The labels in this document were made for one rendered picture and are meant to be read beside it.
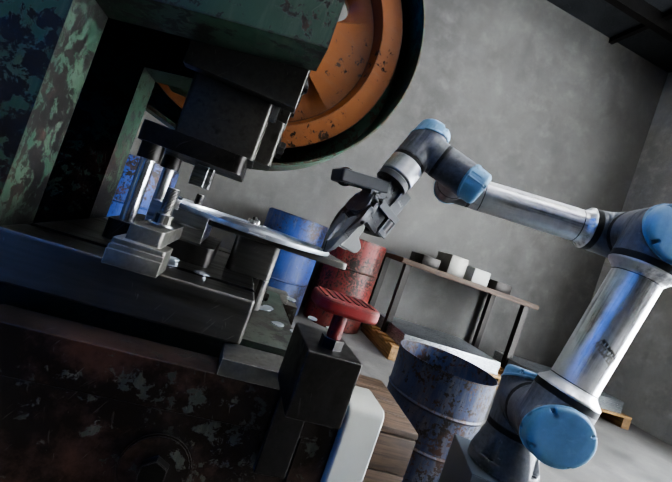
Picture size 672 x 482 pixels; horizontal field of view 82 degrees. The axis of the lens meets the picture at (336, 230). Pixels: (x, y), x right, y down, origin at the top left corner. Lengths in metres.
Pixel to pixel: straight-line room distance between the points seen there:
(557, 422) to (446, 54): 4.38
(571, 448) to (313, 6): 0.83
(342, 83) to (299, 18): 0.60
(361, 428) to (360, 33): 1.02
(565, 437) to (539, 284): 4.64
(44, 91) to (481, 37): 4.86
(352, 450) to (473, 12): 4.98
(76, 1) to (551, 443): 0.98
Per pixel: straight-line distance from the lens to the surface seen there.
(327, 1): 0.61
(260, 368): 0.50
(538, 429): 0.85
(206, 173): 0.71
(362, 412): 0.54
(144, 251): 0.50
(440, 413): 1.64
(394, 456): 1.31
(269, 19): 0.59
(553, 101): 5.58
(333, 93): 1.16
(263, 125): 0.67
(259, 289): 0.69
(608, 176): 6.07
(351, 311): 0.39
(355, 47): 1.22
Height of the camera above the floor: 0.82
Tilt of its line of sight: 1 degrees up
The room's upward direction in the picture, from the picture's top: 19 degrees clockwise
